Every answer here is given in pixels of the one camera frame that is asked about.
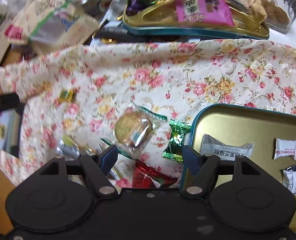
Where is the red foil snack packet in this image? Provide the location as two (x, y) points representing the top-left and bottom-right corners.
(132, 160), (178, 189)

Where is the pink snack packet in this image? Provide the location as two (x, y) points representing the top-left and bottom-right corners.
(174, 0), (234, 27)

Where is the gold teal tin tray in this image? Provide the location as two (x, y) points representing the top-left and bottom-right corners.
(123, 0), (269, 40)

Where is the green white snack packet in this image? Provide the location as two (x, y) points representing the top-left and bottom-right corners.
(55, 134), (96, 160)

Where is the gold coin chocolate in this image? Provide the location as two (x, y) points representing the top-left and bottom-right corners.
(101, 37), (117, 44)

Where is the gold teal tin lid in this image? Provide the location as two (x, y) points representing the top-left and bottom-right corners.
(189, 104), (296, 231)

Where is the purple wrapped candy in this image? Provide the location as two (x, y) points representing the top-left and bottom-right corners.
(126, 0), (151, 16)

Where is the small clear glass jar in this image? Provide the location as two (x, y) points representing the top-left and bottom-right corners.
(109, 0), (127, 17)

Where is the wrapped round biscuit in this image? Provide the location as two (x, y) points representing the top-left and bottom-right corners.
(100, 103), (167, 160)

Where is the beige paper snack packet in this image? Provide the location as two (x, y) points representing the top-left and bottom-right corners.
(239, 0), (268, 24)

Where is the grey white snack bar packet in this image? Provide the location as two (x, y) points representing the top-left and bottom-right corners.
(199, 134), (254, 161)

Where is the large kraft paper snack bag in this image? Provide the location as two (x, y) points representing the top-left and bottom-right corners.
(4, 0), (99, 55)

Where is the white black-print snack packet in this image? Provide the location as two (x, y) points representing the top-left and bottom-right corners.
(281, 165), (296, 195)

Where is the green foil candy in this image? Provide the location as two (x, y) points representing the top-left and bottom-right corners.
(161, 119), (192, 164)

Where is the black snack bag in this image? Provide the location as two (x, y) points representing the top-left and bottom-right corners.
(93, 20), (180, 43)

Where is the white hawthorn strip packet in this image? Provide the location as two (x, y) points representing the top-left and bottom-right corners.
(274, 138), (296, 160)

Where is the gold wrapped candy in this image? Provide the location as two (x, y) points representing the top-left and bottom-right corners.
(57, 89), (77, 104)

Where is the colourful box at left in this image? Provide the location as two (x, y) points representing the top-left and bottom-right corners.
(0, 109), (22, 158)

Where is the floral cloth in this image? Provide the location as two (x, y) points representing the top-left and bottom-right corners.
(0, 39), (296, 185)

